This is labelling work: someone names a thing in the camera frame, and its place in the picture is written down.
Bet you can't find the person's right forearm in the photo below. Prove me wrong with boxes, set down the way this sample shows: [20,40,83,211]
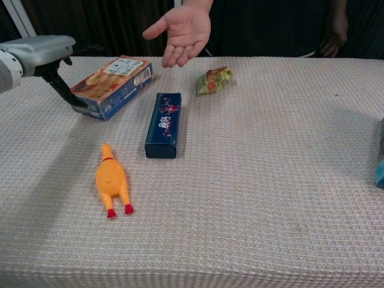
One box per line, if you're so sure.
[182,0,214,14]

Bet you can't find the person's right hand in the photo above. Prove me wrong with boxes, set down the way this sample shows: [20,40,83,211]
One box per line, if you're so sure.
[142,4,212,69]

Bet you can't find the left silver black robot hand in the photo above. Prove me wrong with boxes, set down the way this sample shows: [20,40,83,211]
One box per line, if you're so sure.
[0,35,104,109]

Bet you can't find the white frame pole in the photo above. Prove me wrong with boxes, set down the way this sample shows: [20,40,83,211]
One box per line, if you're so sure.
[0,0,37,38]

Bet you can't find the blue snack packet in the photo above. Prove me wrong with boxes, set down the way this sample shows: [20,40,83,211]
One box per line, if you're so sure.
[374,118,384,190]

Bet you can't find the green snack packet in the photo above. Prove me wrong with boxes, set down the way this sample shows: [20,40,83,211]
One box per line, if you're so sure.
[196,65,234,95]

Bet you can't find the yellow rubber chicken toy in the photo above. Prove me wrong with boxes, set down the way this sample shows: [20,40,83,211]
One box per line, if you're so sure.
[95,143,135,219]

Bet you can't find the dark pleated curtain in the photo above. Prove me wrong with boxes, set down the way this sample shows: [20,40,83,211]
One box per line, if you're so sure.
[23,0,184,57]
[344,0,384,60]

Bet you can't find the beige waffle tablecloth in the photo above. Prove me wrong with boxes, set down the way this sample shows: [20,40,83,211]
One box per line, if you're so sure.
[0,55,384,288]

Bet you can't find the person's left hand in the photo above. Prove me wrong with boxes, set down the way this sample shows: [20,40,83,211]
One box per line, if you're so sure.
[318,13,349,58]

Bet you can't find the dark blue rectangular box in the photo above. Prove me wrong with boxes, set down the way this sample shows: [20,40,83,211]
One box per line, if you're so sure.
[144,92,183,160]

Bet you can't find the person's left forearm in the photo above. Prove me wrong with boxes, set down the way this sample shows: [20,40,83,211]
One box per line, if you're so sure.
[328,0,346,17]

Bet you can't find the orange blue snack box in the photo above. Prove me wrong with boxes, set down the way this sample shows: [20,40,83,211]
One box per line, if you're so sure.
[70,55,154,122]

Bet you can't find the person's black clothed torso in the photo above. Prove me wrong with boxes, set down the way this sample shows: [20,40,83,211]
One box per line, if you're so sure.
[206,0,332,58]

